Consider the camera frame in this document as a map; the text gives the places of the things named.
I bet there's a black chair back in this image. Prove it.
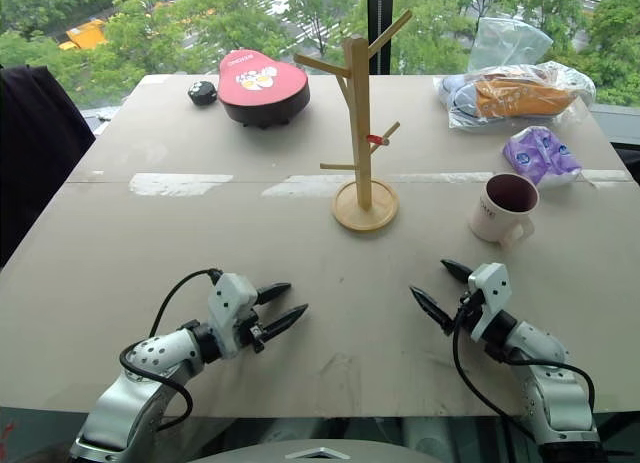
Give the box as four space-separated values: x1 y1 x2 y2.
0 64 97 270

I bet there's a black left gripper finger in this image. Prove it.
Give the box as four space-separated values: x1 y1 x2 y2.
260 303 310 342
256 282 293 306

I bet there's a white mug with dark inside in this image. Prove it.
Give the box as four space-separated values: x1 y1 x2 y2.
467 172 540 249

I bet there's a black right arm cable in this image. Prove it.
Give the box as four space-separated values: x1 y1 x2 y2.
451 292 597 443

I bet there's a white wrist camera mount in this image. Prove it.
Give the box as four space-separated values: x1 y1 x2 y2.
206 272 261 360
466 262 514 343

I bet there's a yellow vehicle outside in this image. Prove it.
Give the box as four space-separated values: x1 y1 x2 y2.
57 18 109 52

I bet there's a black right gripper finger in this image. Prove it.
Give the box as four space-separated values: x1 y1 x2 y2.
440 258 475 285
409 284 455 337

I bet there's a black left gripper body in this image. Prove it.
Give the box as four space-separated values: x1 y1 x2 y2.
238 307 267 355

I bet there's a small black round object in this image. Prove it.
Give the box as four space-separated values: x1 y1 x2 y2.
187 81 218 107

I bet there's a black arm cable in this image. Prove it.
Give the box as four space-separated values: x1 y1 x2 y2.
451 292 597 443
118 268 224 431

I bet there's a wooden mug tree stand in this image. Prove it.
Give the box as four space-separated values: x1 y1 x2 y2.
293 9 414 233

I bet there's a purple tissue pack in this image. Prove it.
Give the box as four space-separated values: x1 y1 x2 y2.
501 125 586 191

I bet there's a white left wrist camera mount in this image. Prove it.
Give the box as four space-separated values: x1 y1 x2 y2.
206 272 261 360

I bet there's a red-topped heart-shaped box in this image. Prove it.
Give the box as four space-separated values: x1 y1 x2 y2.
216 48 312 131

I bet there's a plastic bag with orange item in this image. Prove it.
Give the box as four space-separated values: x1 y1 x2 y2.
433 61 598 131

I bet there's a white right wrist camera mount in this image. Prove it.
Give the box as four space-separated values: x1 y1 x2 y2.
466 262 514 343

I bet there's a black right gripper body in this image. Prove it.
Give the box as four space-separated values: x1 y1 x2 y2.
452 289 486 333

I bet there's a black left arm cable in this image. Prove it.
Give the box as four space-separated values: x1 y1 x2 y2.
118 268 224 431

